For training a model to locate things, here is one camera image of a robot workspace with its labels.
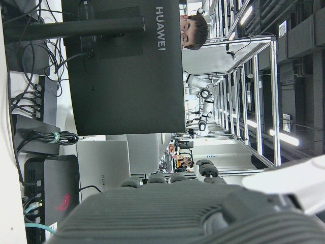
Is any dark grey docking hub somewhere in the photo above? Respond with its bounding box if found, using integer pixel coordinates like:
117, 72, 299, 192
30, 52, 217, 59
35, 75, 61, 126

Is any black monitor stand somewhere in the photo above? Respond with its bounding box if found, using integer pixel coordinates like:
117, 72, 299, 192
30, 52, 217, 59
3, 17, 147, 75

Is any black mini PC red logo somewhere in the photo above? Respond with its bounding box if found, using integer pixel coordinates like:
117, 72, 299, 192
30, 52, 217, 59
23, 154, 81, 243

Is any black Huawei monitor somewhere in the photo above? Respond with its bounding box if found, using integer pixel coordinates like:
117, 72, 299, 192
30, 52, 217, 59
61, 0, 186, 136

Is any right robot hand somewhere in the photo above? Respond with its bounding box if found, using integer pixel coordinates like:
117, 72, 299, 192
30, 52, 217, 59
50, 154, 325, 244

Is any ceiling light strip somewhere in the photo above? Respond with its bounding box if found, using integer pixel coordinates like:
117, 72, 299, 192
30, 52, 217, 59
269, 129, 300, 147
239, 5, 254, 25

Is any teal ethernet cable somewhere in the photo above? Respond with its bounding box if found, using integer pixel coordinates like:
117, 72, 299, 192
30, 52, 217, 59
24, 203, 57, 236

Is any aluminium cell frame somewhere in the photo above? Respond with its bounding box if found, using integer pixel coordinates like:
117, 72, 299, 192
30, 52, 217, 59
205, 0, 282, 178

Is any black monitor cable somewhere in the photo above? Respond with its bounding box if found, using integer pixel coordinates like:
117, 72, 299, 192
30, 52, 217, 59
45, 38, 88, 77

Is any black power adapter box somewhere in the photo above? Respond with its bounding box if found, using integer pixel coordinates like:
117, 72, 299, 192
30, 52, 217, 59
14, 113, 61, 156

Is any coiled black cable green tie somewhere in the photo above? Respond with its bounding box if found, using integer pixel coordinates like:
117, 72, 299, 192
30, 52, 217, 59
16, 129, 80, 153

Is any white ceiling air vent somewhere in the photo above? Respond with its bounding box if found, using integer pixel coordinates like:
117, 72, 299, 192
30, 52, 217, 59
278, 20, 288, 38
282, 113, 291, 133

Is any operator person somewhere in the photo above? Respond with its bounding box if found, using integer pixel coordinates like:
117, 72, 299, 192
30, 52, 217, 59
179, 14, 209, 51

